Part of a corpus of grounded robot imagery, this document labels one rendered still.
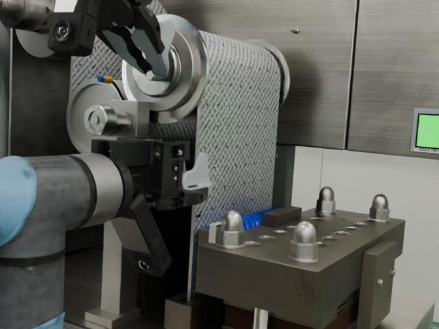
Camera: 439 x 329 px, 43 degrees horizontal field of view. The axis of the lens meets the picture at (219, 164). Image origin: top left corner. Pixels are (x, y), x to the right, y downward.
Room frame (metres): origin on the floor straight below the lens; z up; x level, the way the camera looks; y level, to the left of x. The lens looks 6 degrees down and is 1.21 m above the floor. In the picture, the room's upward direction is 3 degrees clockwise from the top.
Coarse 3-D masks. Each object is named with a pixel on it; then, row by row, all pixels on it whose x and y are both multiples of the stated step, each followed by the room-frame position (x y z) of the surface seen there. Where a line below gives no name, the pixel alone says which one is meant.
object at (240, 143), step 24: (216, 120) 0.77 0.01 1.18; (240, 120) 0.83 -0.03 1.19; (264, 120) 0.89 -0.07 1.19; (216, 144) 0.78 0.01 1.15; (240, 144) 0.83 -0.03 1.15; (264, 144) 0.90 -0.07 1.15; (216, 168) 0.78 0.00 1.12; (240, 168) 0.84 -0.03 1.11; (264, 168) 0.91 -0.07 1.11; (216, 192) 0.78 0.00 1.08; (240, 192) 0.84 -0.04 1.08; (264, 192) 0.91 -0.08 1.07; (192, 216) 0.74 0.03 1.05; (216, 216) 0.79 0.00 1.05; (192, 240) 0.74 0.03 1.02
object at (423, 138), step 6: (420, 120) 0.89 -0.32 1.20; (426, 120) 0.89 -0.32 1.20; (432, 120) 0.88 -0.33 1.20; (438, 120) 0.88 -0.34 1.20; (420, 126) 0.89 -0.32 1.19; (426, 126) 0.89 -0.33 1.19; (432, 126) 0.88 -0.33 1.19; (438, 126) 0.88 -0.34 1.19; (420, 132) 0.89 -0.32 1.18; (426, 132) 0.89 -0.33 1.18; (432, 132) 0.88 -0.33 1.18; (438, 132) 0.88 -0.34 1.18; (420, 138) 0.89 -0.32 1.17; (426, 138) 0.89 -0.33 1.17; (432, 138) 0.88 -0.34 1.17; (438, 138) 0.88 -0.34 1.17; (420, 144) 0.89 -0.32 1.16; (426, 144) 0.89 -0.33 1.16; (432, 144) 0.88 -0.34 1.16; (438, 144) 0.88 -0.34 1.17
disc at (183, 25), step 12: (180, 24) 0.75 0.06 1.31; (192, 24) 0.75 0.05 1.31; (192, 36) 0.74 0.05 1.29; (204, 48) 0.73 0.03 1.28; (204, 60) 0.73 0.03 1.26; (204, 72) 0.73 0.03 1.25; (204, 84) 0.73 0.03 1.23; (132, 96) 0.79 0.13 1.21; (192, 96) 0.74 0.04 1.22; (180, 108) 0.75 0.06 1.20; (192, 108) 0.74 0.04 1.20; (156, 120) 0.77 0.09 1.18; (168, 120) 0.76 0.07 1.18
